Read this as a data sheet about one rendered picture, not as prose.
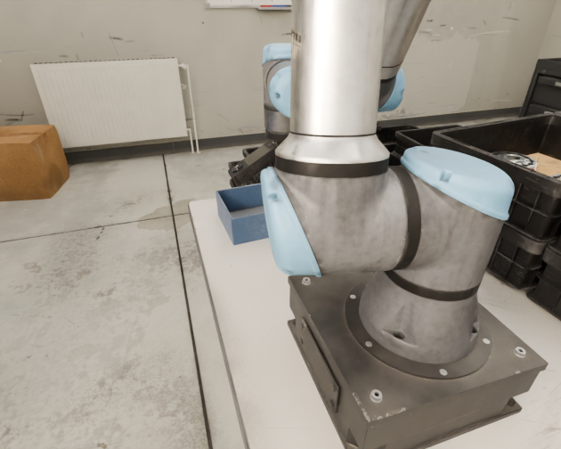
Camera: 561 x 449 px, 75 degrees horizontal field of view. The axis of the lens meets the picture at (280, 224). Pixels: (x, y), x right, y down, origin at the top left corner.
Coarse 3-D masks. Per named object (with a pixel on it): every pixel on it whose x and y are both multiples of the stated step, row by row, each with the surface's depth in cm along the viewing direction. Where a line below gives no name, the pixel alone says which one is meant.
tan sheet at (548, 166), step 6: (534, 156) 95; (540, 156) 95; (546, 156) 95; (540, 162) 91; (546, 162) 91; (552, 162) 91; (558, 162) 91; (540, 168) 88; (546, 168) 88; (552, 168) 88; (558, 168) 88; (546, 174) 85; (552, 174) 85
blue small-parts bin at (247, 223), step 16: (224, 192) 93; (240, 192) 94; (256, 192) 96; (224, 208) 85; (240, 208) 97; (256, 208) 97; (224, 224) 89; (240, 224) 81; (256, 224) 83; (240, 240) 83; (256, 240) 85
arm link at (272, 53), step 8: (264, 48) 65; (272, 48) 64; (280, 48) 63; (288, 48) 63; (264, 56) 65; (272, 56) 64; (280, 56) 64; (288, 56) 64; (264, 64) 66; (272, 64) 64; (264, 72) 67; (264, 80) 66; (264, 88) 68; (264, 96) 69; (264, 104) 70; (272, 104) 68
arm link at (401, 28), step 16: (400, 0) 46; (416, 0) 45; (400, 16) 47; (416, 16) 48; (400, 32) 49; (416, 32) 51; (384, 48) 51; (400, 48) 52; (384, 64) 54; (400, 64) 55; (384, 80) 56; (400, 80) 59; (384, 96) 60; (400, 96) 60
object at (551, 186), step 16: (464, 128) 82; (432, 144) 80; (448, 144) 76; (464, 144) 73; (496, 160) 67; (512, 176) 65; (528, 176) 62; (544, 176) 60; (544, 192) 60; (560, 192) 58
